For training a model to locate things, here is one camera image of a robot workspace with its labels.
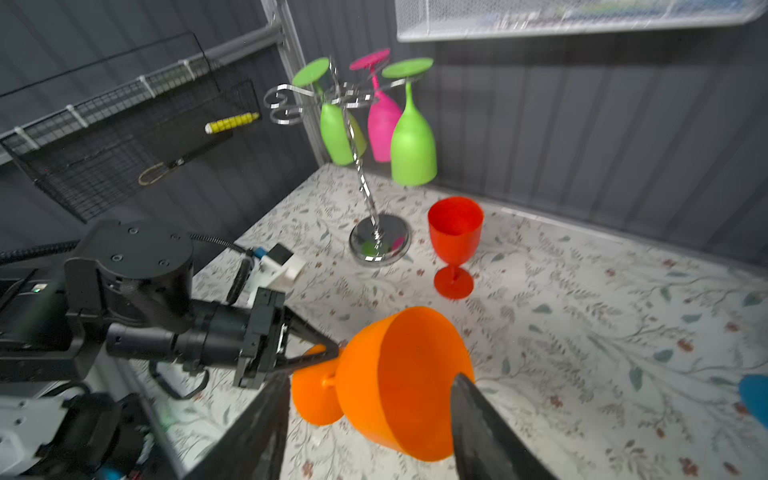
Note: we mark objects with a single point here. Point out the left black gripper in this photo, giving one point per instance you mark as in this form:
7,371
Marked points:
262,349

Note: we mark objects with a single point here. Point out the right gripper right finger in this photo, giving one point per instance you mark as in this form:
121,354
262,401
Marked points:
485,447

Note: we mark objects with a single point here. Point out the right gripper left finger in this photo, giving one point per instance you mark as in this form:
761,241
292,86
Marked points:
254,446

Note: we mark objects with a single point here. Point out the orange plastic wine glass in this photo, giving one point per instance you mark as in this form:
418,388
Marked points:
392,382

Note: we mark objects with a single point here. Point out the red plastic wine glass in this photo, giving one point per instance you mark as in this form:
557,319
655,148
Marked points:
455,227

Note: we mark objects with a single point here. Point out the green plastic wine glass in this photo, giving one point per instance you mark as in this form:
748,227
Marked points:
332,125
413,148

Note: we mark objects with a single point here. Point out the pink plastic wine glass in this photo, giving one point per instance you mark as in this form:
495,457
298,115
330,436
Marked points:
384,112

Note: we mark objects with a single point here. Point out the blue plastic wine glass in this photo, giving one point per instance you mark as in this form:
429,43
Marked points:
753,391

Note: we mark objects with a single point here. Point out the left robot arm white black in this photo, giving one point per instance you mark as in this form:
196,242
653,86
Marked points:
125,290

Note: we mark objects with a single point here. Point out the chrome wine glass rack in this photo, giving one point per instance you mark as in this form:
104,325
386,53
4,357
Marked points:
379,239

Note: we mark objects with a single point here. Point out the yellow item in black basket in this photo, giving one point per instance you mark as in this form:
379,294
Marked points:
230,123

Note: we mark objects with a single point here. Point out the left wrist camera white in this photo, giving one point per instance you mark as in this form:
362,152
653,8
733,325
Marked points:
277,269

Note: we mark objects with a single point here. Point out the black wire basket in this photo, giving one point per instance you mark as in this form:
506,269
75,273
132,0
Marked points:
96,153

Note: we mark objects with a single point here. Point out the white wire mesh basket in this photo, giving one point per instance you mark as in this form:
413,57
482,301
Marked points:
423,21

